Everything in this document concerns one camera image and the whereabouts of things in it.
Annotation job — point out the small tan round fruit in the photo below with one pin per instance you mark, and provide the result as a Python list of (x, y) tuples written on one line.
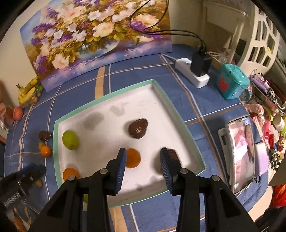
[(40, 145)]

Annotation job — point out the red peach fruit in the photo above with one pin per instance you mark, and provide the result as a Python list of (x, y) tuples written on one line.
[(18, 113)]

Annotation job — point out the smartphone on stand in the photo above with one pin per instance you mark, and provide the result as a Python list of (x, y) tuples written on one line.
[(245, 160)]

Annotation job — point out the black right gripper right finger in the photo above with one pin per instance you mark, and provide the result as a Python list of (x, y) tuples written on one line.
[(223, 211)]

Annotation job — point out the elongated dark brown avocado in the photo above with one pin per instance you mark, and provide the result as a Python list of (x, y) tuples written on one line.
[(44, 135)]

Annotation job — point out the small green apple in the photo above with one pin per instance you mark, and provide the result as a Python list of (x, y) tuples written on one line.
[(85, 198)]

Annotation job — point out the black power adapter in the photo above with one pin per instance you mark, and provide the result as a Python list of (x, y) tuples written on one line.
[(200, 63)]

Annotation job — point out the white lattice chair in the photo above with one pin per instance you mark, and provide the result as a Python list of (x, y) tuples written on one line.
[(243, 21)]

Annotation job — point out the floral painting canvas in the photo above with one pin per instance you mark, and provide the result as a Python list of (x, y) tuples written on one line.
[(66, 39)]

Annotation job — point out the small brown kiwi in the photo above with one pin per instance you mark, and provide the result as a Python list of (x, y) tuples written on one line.
[(39, 183)]

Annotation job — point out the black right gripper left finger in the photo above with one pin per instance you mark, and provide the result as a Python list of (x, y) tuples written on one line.
[(64, 210)]

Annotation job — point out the pink flower bouquet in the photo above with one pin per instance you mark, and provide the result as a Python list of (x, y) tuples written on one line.
[(7, 119)]

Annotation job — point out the large brown wrinkled avocado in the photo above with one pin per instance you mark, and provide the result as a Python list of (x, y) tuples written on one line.
[(173, 155)]

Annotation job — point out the yellow banana bunch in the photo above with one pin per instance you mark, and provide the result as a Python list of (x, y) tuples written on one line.
[(31, 93)]

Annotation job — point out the teal toy box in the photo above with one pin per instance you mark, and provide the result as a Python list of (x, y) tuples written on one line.
[(232, 81)]

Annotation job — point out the dark brown wrinkled avocado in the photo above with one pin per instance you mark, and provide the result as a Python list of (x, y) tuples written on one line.
[(137, 129)]

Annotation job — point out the white tray green rim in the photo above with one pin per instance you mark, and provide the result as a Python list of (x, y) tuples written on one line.
[(102, 129)]

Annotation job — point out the blue plaid tablecloth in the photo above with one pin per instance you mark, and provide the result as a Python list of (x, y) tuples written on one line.
[(204, 111)]

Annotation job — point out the orange tangerine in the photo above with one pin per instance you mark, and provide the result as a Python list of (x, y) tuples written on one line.
[(45, 151), (133, 158), (70, 171)]

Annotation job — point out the white power strip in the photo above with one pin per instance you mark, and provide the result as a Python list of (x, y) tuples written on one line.
[(183, 65)]

